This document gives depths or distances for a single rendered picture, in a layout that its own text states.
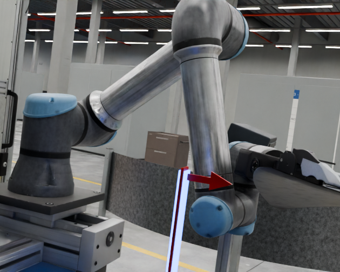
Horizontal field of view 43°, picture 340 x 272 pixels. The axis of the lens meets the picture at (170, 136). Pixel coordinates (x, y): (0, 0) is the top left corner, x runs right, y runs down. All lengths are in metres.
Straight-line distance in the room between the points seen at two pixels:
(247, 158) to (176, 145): 6.54
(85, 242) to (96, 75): 10.14
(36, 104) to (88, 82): 10.17
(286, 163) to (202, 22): 0.30
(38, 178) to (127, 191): 1.80
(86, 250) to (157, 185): 1.65
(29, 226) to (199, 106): 0.47
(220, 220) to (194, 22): 0.36
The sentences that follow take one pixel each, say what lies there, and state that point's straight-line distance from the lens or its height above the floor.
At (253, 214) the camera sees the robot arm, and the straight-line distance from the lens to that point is 0.93.
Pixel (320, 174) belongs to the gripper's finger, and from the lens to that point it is 0.70.
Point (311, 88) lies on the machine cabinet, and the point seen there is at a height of 1.89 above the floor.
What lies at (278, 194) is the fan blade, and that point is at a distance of 0.59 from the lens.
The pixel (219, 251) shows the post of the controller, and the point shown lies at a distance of 1.11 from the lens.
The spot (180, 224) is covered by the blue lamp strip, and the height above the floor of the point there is 1.12.
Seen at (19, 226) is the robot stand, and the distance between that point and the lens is 1.04.
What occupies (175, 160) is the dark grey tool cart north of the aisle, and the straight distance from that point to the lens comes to 7.26.
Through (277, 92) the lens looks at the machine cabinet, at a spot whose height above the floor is 1.79.
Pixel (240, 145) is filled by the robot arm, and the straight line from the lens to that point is 0.92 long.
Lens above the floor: 1.26
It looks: 3 degrees down
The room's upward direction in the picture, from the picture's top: 7 degrees clockwise
